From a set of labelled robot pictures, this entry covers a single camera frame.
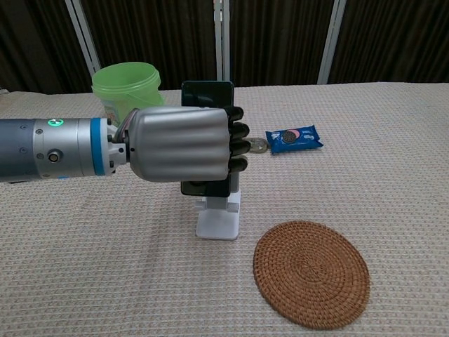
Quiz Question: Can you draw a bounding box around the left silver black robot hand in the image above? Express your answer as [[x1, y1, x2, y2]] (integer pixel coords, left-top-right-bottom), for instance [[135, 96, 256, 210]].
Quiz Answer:
[[121, 105, 250, 183]]

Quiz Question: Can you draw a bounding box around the black smartphone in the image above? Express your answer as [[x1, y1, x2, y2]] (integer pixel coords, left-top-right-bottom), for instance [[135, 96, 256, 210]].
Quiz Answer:
[[180, 80, 235, 197]]

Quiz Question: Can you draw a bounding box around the white phone stand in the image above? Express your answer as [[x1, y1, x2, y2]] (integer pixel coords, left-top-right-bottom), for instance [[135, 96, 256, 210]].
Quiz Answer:
[[194, 171, 242, 242]]

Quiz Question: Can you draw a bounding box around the green plastic bucket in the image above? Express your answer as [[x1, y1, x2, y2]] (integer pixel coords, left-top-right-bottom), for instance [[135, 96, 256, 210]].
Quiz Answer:
[[91, 62, 165, 121]]

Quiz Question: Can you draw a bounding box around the dark brown curtain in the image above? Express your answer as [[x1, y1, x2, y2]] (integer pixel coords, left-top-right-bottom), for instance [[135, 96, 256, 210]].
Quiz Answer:
[[0, 0, 449, 95]]

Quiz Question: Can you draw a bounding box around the blue cookie packet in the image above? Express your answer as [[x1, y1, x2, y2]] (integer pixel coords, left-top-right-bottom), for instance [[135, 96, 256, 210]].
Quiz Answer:
[[264, 124, 325, 155]]

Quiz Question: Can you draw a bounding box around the beige waffle tablecloth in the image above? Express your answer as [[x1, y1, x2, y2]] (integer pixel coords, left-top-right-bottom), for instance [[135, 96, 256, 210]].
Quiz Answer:
[[0, 81, 449, 337]]

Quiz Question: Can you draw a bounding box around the round woven rattan mat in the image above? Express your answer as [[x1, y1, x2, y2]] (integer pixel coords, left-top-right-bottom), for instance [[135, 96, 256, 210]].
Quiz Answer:
[[253, 220, 371, 331]]

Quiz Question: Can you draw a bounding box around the white metal post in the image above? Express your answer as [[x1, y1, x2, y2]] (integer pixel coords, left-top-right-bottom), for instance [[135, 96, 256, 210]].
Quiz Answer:
[[317, 0, 348, 84], [213, 0, 232, 88], [65, 0, 102, 74]]

